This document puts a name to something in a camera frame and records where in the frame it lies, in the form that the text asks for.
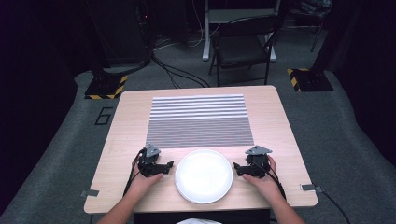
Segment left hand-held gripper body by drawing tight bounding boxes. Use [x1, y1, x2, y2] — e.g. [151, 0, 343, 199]
[137, 143, 162, 178]

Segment white floor cables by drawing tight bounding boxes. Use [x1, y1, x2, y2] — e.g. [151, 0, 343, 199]
[154, 0, 220, 50]

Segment dark chair with cloth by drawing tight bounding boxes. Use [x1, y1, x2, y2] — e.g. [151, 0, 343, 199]
[289, 0, 333, 53]

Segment black equipment rack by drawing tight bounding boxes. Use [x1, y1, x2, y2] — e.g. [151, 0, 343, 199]
[83, 0, 151, 68]

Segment black yellow striped stand base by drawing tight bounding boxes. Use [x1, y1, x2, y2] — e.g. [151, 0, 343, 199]
[287, 68, 334, 92]
[84, 74, 129, 101]

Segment person's left hand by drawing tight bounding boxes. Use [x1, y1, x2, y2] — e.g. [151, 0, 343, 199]
[128, 161, 164, 196]

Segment left hand-held gripper cable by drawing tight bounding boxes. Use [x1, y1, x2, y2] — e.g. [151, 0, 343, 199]
[123, 148, 148, 197]

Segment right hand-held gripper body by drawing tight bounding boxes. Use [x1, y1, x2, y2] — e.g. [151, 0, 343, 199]
[245, 145, 273, 179]

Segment black floor cables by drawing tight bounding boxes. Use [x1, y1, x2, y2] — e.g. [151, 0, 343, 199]
[150, 54, 211, 90]

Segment white desk frame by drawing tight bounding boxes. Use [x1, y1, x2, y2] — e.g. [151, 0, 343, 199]
[202, 0, 283, 63]

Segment right hand-held gripper cable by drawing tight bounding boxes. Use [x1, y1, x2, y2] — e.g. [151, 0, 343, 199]
[251, 159, 287, 201]

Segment grey tape tab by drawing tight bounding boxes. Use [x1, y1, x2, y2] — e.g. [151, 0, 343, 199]
[79, 189, 100, 198]

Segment grey striped placemat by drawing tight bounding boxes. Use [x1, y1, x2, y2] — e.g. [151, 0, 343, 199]
[145, 93, 255, 149]

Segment black folding chair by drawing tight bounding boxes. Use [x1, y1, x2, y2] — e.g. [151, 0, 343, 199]
[207, 14, 283, 88]

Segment hand-held gripper cable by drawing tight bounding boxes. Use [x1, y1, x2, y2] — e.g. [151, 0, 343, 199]
[251, 159, 287, 201]
[123, 148, 148, 197]

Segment person's right hand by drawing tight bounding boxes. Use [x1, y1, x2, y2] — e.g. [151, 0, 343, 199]
[242, 156, 285, 202]

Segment black table cable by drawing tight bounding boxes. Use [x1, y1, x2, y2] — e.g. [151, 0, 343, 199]
[320, 188, 352, 224]

